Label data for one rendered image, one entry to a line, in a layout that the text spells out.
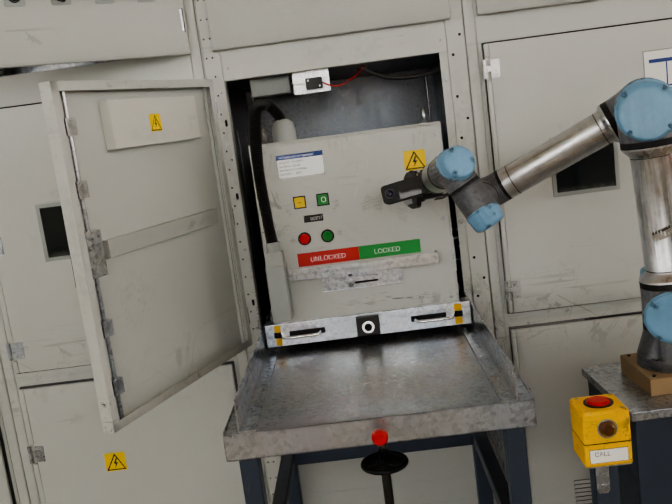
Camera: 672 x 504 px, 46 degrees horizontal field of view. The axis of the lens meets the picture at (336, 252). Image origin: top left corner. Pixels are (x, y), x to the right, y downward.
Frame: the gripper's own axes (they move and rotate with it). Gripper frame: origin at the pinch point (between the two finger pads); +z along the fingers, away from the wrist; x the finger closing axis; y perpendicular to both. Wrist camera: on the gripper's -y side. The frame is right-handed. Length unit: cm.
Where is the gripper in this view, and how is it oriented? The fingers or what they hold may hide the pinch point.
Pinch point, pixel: (402, 197)
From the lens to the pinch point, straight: 205.1
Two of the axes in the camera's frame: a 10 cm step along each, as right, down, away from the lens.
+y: 9.6, -1.7, 2.3
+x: -2.0, -9.7, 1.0
